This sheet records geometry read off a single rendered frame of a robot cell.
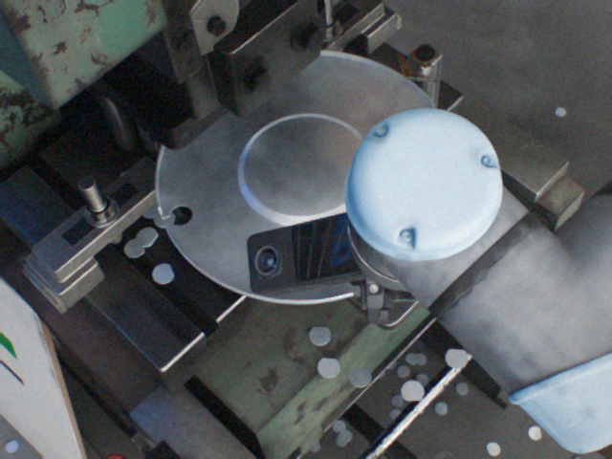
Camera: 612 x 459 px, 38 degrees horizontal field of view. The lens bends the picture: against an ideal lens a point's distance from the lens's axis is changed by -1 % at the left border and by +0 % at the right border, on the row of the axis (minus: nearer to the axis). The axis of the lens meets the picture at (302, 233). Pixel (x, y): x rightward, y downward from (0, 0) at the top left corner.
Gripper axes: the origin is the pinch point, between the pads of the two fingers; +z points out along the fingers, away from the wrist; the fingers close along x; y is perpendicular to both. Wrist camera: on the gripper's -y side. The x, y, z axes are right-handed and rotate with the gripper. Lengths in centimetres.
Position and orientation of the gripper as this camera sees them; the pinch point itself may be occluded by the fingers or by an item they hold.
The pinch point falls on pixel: (367, 280)
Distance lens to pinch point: 77.1
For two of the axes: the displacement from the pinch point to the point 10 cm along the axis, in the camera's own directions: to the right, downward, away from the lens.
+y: 10.0, -0.7, -0.4
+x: -0.6, -9.8, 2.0
